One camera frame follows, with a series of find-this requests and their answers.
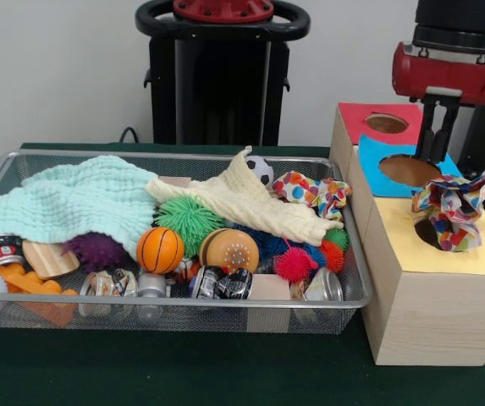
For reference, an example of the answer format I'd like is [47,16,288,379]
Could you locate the crushed silver can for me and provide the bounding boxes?
[305,266,344,302]

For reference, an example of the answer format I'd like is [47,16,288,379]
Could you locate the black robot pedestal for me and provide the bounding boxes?
[135,0,311,147]

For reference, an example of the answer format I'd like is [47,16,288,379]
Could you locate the small toy soccer ball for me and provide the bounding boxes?
[244,155,275,187]

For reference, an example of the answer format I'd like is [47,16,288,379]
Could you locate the cream waffle cloth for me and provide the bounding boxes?
[145,145,344,247]

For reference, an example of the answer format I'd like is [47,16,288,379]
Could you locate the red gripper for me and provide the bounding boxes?
[392,41,485,164]

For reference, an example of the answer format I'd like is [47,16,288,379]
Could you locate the orange toy basketball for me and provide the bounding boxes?
[135,227,186,275]

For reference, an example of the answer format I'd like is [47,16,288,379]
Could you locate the green spiky rubber ball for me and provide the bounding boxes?
[153,195,226,246]

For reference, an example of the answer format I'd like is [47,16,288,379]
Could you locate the shallow mesh bin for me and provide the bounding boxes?
[0,150,373,335]

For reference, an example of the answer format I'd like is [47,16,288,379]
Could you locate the purple spiky rubber ball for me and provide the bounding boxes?
[62,231,130,274]

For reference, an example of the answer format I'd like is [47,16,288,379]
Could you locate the mint green waffle cloth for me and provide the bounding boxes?
[0,155,158,259]

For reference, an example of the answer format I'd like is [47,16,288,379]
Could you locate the wooden box with three holes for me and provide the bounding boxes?
[329,102,485,367]

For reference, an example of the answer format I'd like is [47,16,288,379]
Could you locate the black cable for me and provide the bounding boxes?
[118,125,142,145]

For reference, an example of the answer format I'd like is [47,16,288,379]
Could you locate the hamburger toy ball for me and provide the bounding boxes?
[198,228,261,274]

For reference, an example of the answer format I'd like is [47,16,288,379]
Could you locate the colourful polka dot cloth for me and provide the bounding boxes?
[270,170,353,222]
[411,156,485,254]

